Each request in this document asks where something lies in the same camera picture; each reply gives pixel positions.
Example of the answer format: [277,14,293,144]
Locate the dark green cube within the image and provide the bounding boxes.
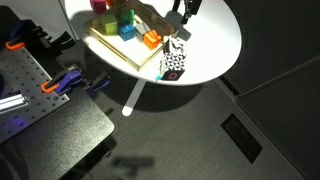
[120,9,135,24]

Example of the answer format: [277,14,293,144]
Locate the magenta cube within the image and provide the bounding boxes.
[90,0,106,14]

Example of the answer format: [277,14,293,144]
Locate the grey cube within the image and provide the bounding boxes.
[135,22,150,41]

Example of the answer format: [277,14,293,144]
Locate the black white patterned soft cube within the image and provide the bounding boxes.
[156,38,187,81]

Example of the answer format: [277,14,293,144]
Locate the black cart top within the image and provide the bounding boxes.
[0,89,114,180]

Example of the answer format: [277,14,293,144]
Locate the light green cube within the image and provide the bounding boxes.
[100,14,118,35]

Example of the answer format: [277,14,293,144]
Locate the orange cube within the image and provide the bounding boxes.
[143,30,162,50]

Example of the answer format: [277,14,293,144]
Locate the floor vent plate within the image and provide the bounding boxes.
[221,114,263,163]

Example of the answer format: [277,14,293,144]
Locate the purple clamp right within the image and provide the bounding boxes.
[5,19,75,51]

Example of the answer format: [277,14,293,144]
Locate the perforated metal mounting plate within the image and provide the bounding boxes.
[0,48,69,144]

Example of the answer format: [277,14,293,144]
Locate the white round table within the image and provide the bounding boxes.
[64,0,242,116]

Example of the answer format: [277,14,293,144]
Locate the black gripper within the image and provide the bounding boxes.
[172,0,202,24]

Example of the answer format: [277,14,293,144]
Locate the blue cube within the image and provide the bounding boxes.
[117,23,135,41]

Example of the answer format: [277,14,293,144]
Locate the wooden tray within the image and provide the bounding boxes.
[85,0,178,71]

